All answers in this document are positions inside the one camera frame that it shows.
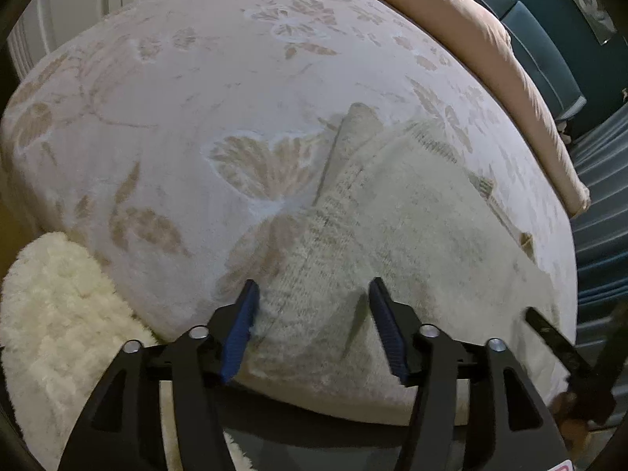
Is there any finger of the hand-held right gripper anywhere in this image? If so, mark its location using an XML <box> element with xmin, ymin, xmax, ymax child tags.
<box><xmin>525</xmin><ymin>307</ymin><xmax>597</xmax><ymax>388</ymax></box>

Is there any grey striped curtain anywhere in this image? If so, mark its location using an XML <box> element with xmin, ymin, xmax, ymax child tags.
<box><xmin>569</xmin><ymin>107</ymin><xmax>628</xmax><ymax>403</ymax></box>

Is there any pink floral fleece blanket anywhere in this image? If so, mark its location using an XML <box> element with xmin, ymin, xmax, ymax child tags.
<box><xmin>0</xmin><ymin>0</ymin><xmax>579</xmax><ymax>415</ymax></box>

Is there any pink duvet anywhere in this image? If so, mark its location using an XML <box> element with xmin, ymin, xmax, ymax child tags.
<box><xmin>304</xmin><ymin>0</ymin><xmax>593</xmax><ymax>217</ymax></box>

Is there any grey knitted towel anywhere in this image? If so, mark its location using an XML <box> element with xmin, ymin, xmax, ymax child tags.
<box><xmin>250</xmin><ymin>102</ymin><xmax>576</xmax><ymax>425</ymax></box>

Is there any teal upholstered headboard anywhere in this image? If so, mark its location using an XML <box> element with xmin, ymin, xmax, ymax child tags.
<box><xmin>422</xmin><ymin>0</ymin><xmax>588</xmax><ymax>124</ymax></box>

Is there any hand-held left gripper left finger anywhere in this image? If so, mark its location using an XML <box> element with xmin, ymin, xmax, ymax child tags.
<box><xmin>58</xmin><ymin>279</ymin><xmax>261</xmax><ymax>471</ymax></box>

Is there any white fluffy rug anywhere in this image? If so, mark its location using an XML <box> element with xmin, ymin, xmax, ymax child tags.
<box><xmin>0</xmin><ymin>232</ymin><xmax>257</xmax><ymax>471</ymax></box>

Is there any grey bed base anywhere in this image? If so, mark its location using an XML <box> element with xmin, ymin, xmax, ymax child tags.
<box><xmin>221</xmin><ymin>414</ymin><xmax>418</xmax><ymax>471</ymax></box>

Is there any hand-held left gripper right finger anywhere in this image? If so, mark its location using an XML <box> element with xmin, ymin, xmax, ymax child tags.
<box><xmin>368</xmin><ymin>277</ymin><xmax>565</xmax><ymax>471</ymax></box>

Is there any white wardrobe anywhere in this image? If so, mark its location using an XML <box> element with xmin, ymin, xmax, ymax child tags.
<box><xmin>7</xmin><ymin>0</ymin><xmax>162</xmax><ymax>67</ymax></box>

